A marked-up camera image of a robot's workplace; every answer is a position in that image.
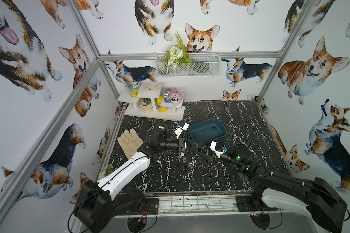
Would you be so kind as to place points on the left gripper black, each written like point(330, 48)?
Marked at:
point(182, 144)

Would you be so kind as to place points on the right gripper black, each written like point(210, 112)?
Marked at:
point(215, 156)

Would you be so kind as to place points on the teal plastic storage box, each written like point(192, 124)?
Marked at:
point(204, 132)

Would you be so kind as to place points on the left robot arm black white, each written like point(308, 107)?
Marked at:
point(96, 203)

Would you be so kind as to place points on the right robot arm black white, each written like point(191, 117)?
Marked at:
point(315, 199)

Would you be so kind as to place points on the beige work glove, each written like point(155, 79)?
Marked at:
point(129, 142)

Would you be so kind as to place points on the white tiered display shelf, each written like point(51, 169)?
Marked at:
point(162, 110)

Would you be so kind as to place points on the woven basket with plant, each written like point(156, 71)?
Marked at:
point(146, 105)

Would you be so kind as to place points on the pink flowers in white pot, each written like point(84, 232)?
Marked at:
point(175, 96)

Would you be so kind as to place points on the blue cup on shelf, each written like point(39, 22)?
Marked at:
point(165, 95)

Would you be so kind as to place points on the green yellow snack cup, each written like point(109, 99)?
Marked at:
point(134, 88)

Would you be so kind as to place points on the green white artificial flowers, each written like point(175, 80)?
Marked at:
point(177, 54)

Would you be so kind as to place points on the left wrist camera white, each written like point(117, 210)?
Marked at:
point(180, 128)

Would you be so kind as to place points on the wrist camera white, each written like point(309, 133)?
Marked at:
point(180, 128)
point(218, 148)

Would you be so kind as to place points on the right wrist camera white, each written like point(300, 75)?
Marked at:
point(218, 148)

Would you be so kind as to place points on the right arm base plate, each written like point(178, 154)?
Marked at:
point(248, 204)

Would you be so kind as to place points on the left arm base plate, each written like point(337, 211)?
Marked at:
point(150, 205)

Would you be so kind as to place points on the white wire wall basket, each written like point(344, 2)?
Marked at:
point(202, 64)

